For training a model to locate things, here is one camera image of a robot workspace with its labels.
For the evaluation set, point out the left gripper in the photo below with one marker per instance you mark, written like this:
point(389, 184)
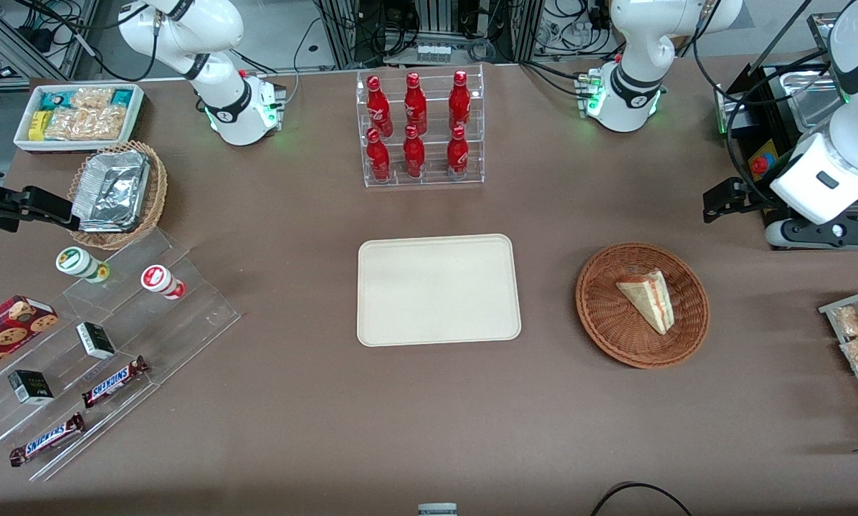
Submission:
point(754, 196)

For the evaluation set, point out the triangular sandwich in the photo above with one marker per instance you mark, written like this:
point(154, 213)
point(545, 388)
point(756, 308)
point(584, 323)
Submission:
point(647, 297)

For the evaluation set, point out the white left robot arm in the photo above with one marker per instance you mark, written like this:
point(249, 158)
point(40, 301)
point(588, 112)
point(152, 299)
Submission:
point(636, 43)

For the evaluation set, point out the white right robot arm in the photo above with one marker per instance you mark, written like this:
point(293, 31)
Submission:
point(221, 29)

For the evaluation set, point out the tan wicker basket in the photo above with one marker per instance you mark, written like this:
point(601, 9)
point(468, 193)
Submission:
point(158, 190)

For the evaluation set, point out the round brown wicker basket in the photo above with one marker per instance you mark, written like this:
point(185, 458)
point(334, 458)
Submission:
point(608, 322)

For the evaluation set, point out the cream rectangular tray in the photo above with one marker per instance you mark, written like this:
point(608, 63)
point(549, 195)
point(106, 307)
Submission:
point(436, 290)

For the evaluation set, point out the red emergency stop button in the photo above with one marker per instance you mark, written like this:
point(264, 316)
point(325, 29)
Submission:
point(760, 165)

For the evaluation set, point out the white rectangular snack bin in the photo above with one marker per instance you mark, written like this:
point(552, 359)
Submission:
point(27, 143)

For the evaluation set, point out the green lid snack cup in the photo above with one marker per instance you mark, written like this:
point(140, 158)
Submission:
point(76, 261)

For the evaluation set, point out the yellow snack packet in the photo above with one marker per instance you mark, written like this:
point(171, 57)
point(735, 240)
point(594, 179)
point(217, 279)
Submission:
point(37, 125)

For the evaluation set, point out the stacked aluminium foil trays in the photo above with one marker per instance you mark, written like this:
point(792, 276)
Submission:
point(113, 190)

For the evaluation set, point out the silver box with green light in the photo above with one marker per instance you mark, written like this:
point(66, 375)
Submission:
point(731, 107)

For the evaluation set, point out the large rice cracker bag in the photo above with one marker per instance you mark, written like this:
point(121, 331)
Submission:
point(84, 123)

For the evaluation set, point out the teal snack packet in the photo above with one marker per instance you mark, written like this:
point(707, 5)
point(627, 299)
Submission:
point(122, 97)
point(52, 100)

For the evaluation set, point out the red cookie box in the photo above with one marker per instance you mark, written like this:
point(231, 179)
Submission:
point(6, 333)

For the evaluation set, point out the black food warmer case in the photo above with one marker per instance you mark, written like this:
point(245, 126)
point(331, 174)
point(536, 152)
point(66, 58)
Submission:
point(808, 100)

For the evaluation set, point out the small rice cracker bag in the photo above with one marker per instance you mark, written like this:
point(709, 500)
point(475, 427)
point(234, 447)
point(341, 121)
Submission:
point(92, 97)

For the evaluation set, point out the small black box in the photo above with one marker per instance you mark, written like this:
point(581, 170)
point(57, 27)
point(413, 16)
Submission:
point(31, 387)
point(95, 340)

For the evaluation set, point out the red lid snack cup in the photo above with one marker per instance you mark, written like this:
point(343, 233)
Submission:
point(158, 279)

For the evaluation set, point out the brown Snickers bar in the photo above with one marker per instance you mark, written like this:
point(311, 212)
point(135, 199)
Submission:
point(113, 382)
point(47, 439)

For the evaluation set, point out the clear acrylic stepped stand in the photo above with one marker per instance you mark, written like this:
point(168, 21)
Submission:
point(185, 322)

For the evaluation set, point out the red cola bottle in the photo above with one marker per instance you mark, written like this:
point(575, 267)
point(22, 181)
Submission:
point(415, 104)
point(459, 100)
point(457, 154)
point(378, 158)
point(378, 104)
point(413, 154)

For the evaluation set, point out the clear acrylic bottle rack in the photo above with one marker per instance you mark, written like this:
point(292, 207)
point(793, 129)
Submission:
point(436, 179)

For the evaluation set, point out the white connector block row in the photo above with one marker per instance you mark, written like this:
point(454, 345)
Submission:
point(434, 51)

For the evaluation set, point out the aluminium profile rack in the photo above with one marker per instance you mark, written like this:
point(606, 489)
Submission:
point(436, 21)

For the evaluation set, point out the small grey device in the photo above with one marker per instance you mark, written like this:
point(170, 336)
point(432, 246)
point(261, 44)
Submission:
point(437, 509)

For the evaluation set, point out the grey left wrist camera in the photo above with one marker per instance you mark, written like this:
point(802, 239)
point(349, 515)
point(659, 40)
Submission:
point(808, 233)

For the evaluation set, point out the metal shelf frame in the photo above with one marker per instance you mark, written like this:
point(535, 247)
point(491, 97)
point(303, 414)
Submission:
point(56, 36)

